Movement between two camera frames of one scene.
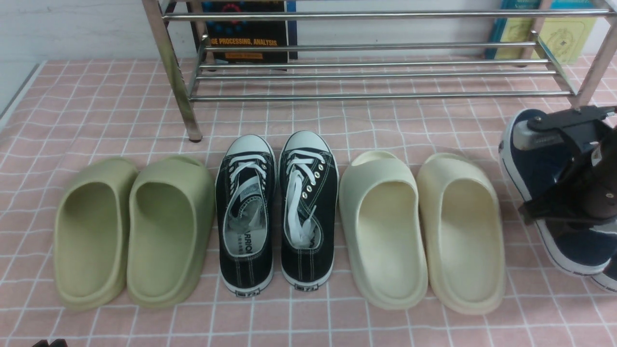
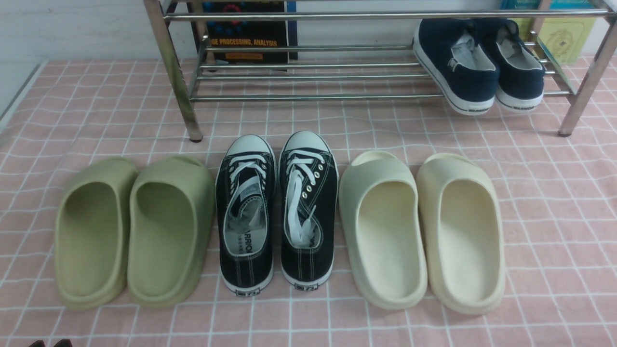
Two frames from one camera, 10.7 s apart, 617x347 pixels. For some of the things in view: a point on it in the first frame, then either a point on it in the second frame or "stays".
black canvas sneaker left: [245, 189] stays
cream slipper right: [462, 217] stays
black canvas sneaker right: [309, 183] stays
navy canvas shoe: [583, 246] -> [465, 81]
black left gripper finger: [41, 343] stays
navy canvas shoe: [600, 264] -> [520, 76]
